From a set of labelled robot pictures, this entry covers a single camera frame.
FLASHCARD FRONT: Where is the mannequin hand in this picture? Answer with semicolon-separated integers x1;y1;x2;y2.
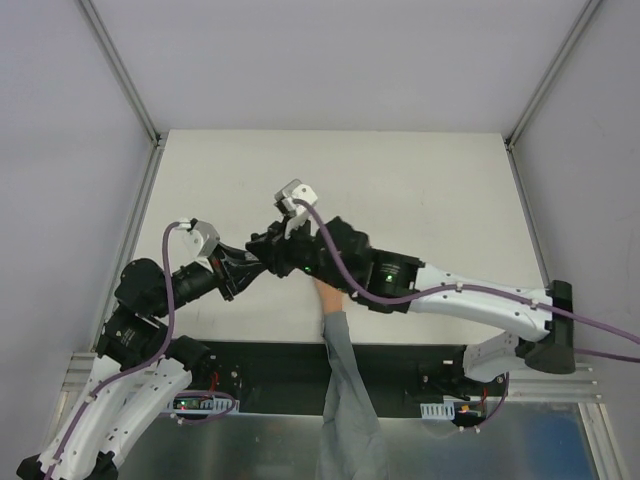
314;279;343;315

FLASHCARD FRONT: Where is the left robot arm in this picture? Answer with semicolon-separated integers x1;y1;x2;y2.
17;244;265;479

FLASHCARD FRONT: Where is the aluminium frame post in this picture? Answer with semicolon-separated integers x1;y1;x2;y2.
77;0;167;149
503;0;604;149

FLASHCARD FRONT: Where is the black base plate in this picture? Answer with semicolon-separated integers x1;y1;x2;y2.
165;336;533;418

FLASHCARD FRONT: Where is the right white cable duct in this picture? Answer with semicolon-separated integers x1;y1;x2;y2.
420;400;456;421

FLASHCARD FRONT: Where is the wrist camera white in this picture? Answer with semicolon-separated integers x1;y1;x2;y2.
274;179;318;239
177;218;220;272

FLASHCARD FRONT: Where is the white cable duct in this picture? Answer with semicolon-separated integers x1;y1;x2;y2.
164;396;240;416
420;400;456;421

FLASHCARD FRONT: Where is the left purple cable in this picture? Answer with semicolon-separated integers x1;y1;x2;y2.
47;222;236;480

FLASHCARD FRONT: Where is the right aluminium frame post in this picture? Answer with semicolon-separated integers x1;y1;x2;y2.
503;0;604;149

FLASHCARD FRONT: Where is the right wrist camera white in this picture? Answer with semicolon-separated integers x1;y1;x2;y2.
274;179;318;239

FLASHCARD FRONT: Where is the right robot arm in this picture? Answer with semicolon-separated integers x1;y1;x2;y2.
245;217;576;395

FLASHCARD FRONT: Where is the left white cable duct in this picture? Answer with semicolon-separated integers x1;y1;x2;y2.
164;396;240;416

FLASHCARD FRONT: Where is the aluminium rail bar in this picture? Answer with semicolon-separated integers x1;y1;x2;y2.
61;352;604;403

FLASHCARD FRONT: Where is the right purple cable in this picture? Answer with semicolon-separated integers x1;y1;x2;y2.
292;198;640;441

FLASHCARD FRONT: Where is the grey sleeve forearm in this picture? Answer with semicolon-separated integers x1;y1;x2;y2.
315;311;390;479

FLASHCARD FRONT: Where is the left aluminium frame post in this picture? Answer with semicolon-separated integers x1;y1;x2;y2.
77;0;167;149

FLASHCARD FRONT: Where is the purple cable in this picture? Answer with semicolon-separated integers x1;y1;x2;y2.
292;198;640;441
47;222;236;480

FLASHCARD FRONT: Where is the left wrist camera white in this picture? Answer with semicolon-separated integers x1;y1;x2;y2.
177;218;220;272

